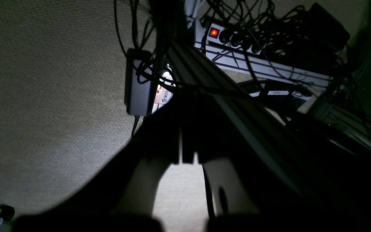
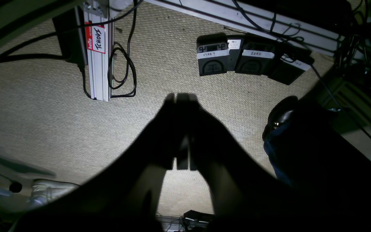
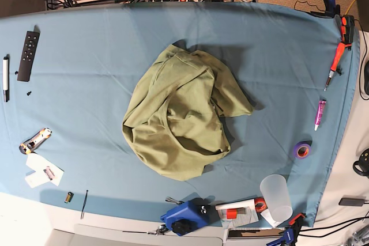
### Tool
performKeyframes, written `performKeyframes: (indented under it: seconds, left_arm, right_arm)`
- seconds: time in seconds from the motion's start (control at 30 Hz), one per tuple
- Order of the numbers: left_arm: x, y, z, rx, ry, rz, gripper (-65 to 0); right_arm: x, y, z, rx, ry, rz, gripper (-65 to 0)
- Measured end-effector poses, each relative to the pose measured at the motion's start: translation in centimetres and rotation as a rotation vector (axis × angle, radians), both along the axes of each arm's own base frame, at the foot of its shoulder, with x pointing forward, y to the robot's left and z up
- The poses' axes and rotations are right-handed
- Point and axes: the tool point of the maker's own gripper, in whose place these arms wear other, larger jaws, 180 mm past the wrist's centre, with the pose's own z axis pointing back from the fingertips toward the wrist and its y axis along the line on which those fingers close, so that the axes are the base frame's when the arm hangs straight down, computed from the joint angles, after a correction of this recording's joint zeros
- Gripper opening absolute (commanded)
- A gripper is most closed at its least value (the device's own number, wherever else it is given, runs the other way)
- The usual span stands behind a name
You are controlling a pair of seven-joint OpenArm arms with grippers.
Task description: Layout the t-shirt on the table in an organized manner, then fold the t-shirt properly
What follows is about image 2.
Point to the aluminium frame leg with sticker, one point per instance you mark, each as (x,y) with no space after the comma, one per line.
(99,40)

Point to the black power adapter box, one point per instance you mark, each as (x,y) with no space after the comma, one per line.
(71,38)

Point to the aluminium frame rail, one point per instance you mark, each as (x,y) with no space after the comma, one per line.
(261,22)

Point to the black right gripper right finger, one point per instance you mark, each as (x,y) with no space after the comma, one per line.
(242,192)

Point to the black shoe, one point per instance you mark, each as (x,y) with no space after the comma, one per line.
(308,155)

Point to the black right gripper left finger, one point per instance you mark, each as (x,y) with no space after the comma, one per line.
(121,196)

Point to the black pedal labelled zero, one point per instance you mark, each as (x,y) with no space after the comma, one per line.
(257,56)

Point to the black pedal labelled start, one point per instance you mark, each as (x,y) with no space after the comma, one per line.
(212,54)

